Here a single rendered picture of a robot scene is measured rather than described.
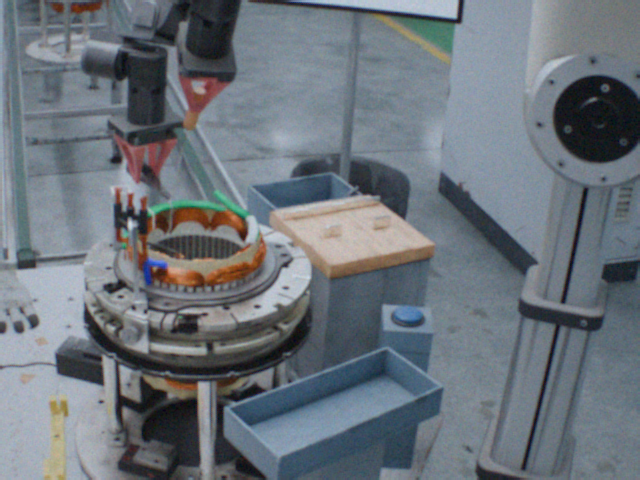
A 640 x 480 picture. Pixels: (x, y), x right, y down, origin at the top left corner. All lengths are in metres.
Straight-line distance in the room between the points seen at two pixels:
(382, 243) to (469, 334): 1.88
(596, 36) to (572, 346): 0.40
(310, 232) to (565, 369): 0.51
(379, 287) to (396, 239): 0.08
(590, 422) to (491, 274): 0.98
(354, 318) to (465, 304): 2.06
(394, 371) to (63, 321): 0.78
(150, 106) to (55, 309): 0.62
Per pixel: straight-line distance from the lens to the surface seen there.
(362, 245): 1.46
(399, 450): 1.44
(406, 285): 1.50
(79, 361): 1.61
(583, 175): 1.01
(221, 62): 1.14
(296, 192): 1.69
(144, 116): 1.34
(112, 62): 1.34
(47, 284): 1.92
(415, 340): 1.32
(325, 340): 1.47
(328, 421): 1.14
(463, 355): 3.21
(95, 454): 1.44
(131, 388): 1.50
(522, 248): 3.78
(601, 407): 3.10
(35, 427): 1.53
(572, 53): 0.97
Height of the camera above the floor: 1.72
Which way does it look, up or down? 26 degrees down
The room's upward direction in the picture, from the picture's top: 4 degrees clockwise
